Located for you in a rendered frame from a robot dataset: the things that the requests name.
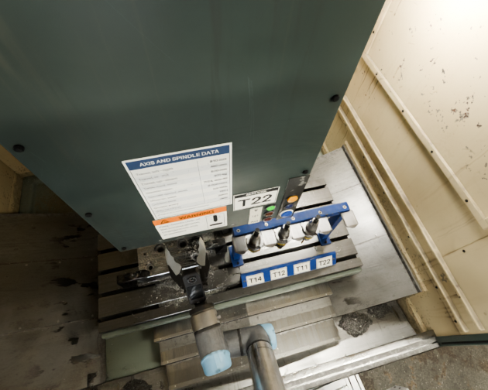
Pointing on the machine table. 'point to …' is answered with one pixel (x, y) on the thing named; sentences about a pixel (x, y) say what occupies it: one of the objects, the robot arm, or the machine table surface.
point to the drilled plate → (165, 256)
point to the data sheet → (183, 179)
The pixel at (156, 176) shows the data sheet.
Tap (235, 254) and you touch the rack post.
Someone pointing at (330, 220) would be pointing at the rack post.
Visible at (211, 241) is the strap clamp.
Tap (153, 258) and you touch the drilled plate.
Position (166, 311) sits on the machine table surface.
